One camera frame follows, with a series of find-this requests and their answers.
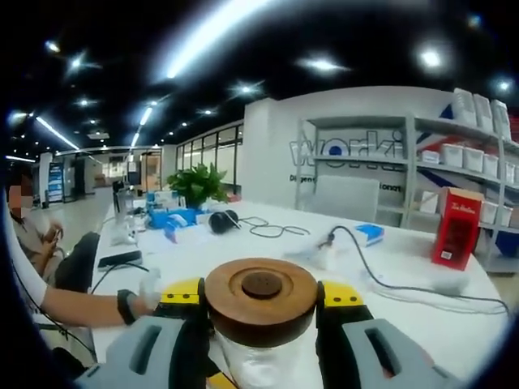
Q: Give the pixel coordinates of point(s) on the black headphones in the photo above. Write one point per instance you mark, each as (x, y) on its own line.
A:
(221, 223)

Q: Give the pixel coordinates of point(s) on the grey metal shelf rack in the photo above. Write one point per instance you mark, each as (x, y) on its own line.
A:
(409, 162)

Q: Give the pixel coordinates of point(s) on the red cardboard box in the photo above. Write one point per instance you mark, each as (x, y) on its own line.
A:
(456, 231)

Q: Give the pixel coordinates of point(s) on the brown wooden lid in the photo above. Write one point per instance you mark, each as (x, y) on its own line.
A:
(259, 316)

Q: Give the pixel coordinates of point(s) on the white table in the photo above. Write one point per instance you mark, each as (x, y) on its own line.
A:
(405, 324)

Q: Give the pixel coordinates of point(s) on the blue packaging pile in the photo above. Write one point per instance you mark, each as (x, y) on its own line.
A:
(158, 215)

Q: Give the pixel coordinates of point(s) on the ceiling spot lights group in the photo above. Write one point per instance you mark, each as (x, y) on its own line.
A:
(430, 58)

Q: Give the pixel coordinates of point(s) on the person's dark trousers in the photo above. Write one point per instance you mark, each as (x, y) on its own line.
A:
(69, 364)

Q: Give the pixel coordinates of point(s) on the grey wall lettering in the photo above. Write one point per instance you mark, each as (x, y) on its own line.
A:
(353, 156)

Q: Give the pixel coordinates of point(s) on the blue white small box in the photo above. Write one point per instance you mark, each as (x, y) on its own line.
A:
(371, 235)

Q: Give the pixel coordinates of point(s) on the black wristband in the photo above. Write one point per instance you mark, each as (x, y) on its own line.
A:
(126, 306)

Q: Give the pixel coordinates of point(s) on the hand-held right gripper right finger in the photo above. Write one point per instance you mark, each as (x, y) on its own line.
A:
(357, 356)

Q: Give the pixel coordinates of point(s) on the white game controller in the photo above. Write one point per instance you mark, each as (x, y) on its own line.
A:
(123, 237)

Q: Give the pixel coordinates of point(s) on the grey chair backrest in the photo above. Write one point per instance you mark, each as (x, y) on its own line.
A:
(344, 198)

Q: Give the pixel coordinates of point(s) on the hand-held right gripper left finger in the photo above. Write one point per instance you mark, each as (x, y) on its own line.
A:
(129, 356)

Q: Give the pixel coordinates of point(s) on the white power adapter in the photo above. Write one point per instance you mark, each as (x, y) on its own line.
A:
(326, 251)

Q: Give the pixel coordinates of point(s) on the long ceiling strip light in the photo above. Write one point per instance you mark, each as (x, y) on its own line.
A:
(194, 52)

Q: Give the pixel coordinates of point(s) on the small red box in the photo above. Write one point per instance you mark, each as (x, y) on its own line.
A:
(233, 197)

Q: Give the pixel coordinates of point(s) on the black chair backrest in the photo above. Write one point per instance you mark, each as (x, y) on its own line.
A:
(77, 263)

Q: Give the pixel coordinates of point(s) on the black flat device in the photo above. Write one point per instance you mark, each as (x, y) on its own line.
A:
(121, 259)

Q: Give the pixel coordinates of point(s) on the green potted plant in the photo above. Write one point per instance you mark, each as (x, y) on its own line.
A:
(198, 186)

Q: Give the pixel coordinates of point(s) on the blue standing banner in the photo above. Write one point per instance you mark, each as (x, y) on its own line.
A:
(55, 182)

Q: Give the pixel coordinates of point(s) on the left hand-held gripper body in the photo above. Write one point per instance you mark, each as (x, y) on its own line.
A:
(152, 289)

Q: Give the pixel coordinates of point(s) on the white storage bins group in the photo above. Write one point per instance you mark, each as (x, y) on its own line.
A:
(466, 156)

